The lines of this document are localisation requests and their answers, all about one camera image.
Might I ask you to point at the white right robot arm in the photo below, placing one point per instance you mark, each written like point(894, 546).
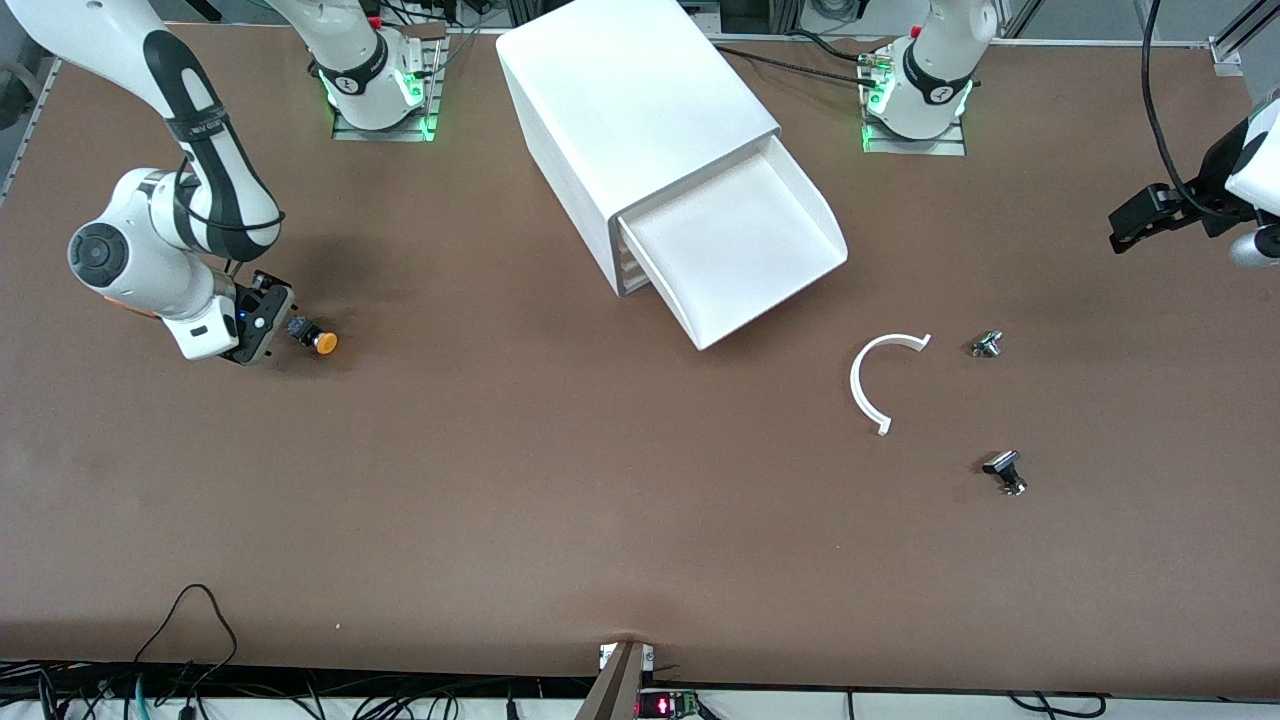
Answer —
point(150, 260)

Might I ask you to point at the white curved plastic arc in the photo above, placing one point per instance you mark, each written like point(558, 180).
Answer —
point(856, 385)

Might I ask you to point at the grey metal bar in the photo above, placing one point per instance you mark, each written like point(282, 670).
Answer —
point(612, 690)

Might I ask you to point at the black capped metal switch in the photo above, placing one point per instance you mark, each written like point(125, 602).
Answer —
point(1003, 466)

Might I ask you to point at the red LED display module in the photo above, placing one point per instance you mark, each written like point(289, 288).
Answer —
point(660, 706)

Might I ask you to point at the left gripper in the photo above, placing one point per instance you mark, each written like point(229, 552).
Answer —
point(1211, 192)

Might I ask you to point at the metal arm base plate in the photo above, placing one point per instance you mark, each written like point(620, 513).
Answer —
point(915, 147)
point(385, 133)

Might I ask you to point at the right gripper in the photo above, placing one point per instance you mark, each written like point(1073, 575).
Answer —
point(265, 292)

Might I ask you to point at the small metal bolt upper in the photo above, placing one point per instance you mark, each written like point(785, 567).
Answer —
point(986, 345)

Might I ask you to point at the aluminium frame profile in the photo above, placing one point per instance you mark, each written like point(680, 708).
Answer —
point(1235, 48)

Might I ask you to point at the orange push button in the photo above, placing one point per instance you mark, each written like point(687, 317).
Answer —
point(325, 343)

